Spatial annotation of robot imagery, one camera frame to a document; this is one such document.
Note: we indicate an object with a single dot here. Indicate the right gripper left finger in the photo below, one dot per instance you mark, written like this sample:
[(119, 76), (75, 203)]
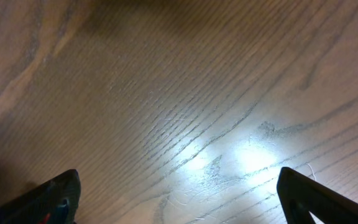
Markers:
[(55, 201)]

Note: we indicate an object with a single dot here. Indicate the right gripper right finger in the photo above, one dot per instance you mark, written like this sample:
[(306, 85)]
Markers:
[(303, 198)]

